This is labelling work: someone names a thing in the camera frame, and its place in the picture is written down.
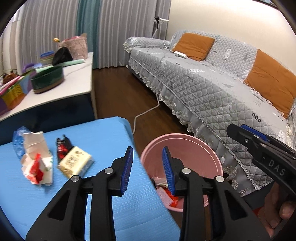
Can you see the white power strip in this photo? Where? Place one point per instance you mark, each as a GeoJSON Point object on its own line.
{"type": "Point", "coordinates": [180, 54]}

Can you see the black hat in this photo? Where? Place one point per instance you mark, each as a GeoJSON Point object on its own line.
{"type": "Point", "coordinates": [61, 56]}

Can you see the beige tissue pack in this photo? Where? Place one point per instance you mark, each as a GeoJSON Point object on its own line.
{"type": "Point", "coordinates": [76, 162]}

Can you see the person's right hand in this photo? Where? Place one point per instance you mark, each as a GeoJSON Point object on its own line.
{"type": "Point", "coordinates": [272, 208]}

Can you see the orange cushion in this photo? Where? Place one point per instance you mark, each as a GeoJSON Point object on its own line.
{"type": "Point", "coordinates": [194, 46]}
{"type": "Point", "coordinates": [270, 81]}

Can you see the white-topped coffee table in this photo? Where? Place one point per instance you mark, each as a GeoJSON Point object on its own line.
{"type": "Point", "coordinates": [57, 111]}

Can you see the mint green mat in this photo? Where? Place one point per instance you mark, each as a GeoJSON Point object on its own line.
{"type": "Point", "coordinates": [74, 62]}

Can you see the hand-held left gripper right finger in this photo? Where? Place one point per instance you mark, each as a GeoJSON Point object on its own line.
{"type": "Point", "coordinates": [168, 171]}

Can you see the red plastic bag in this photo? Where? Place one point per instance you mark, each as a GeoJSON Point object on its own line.
{"type": "Point", "coordinates": [174, 202]}

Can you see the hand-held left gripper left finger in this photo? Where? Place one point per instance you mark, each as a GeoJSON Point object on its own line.
{"type": "Point", "coordinates": [127, 171]}

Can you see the teal curtain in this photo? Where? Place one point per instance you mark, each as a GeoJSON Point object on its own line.
{"type": "Point", "coordinates": [89, 18]}

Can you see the white paper carton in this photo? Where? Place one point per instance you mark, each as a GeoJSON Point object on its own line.
{"type": "Point", "coordinates": [34, 143]}

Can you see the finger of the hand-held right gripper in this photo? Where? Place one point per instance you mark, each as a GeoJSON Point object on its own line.
{"type": "Point", "coordinates": [256, 133]}
{"type": "Point", "coordinates": [242, 138]}

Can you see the blue plastic bag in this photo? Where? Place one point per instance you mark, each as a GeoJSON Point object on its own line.
{"type": "Point", "coordinates": [18, 143]}

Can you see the brown wooden figurine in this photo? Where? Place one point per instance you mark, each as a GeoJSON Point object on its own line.
{"type": "Point", "coordinates": [9, 77]}

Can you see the black and red packet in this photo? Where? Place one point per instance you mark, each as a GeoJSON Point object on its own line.
{"type": "Point", "coordinates": [62, 148]}

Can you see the grey quilted sofa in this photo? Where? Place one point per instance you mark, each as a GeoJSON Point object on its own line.
{"type": "Point", "coordinates": [196, 92]}

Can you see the grey curtain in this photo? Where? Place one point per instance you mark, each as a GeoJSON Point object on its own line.
{"type": "Point", "coordinates": [129, 30]}
{"type": "Point", "coordinates": [46, 25]}

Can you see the pink plastic bin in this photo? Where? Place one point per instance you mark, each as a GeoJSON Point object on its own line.
{"type": "Point", "coordinates": [196, 148]}

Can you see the blue foam mat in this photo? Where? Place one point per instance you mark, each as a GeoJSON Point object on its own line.
{"type": "Point", "coordinates": [92, 139]}

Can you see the dark green round bowl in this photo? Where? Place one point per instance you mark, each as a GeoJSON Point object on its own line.
{"type": "Point", "coordinates": [46, 80]}

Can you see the stack of coloured bowls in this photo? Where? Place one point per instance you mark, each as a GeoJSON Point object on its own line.
{"type": "Point", "coordinates": [46, 58]}

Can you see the colourful tin box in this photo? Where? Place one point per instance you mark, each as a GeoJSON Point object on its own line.
{"type": "Point", "coordinates": [11, 97]}

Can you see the pink lace basket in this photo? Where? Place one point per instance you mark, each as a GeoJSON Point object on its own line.
{"type": "Point", "coordinates": [77, 46]}

